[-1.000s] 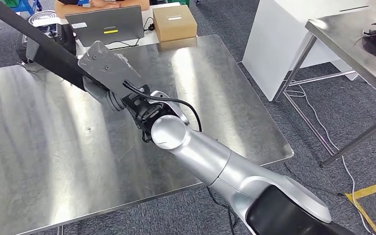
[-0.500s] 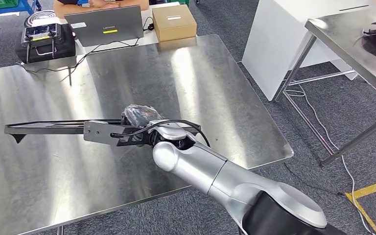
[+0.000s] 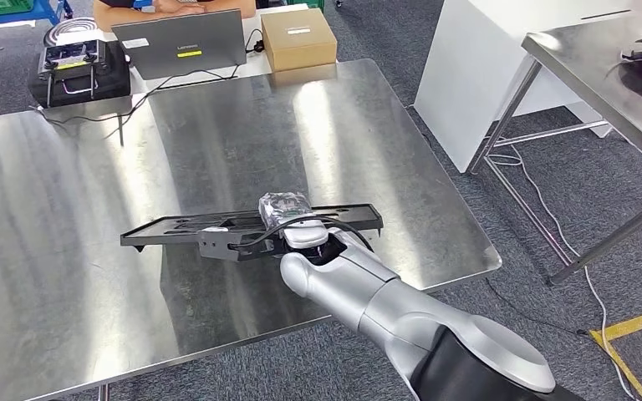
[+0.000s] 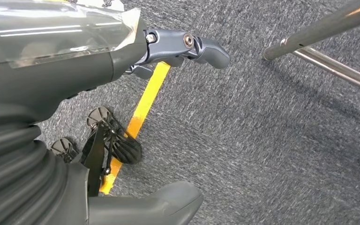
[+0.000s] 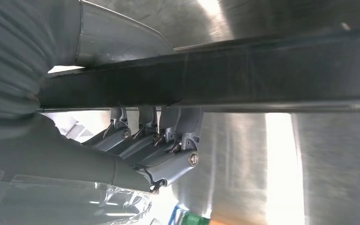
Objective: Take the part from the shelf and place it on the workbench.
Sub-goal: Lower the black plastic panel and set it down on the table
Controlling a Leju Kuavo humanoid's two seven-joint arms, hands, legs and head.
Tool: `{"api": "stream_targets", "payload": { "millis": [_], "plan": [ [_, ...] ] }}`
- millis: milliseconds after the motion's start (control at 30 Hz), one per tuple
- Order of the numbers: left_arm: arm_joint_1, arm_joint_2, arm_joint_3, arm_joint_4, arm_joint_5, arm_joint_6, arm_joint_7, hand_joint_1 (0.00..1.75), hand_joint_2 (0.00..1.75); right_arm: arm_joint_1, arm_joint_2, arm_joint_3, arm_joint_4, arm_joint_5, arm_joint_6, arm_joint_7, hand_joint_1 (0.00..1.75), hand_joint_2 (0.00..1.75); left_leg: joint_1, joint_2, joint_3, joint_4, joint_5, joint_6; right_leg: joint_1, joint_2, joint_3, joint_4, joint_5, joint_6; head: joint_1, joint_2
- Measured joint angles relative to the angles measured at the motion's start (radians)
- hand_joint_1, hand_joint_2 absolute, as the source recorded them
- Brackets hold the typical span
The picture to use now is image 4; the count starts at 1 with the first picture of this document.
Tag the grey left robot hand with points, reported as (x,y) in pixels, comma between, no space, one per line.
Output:
(43,68)

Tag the stainless steel workbench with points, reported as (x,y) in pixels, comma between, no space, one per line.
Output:
(323,29)

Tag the yellow floor tape square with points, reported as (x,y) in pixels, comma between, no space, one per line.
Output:
(149,96)

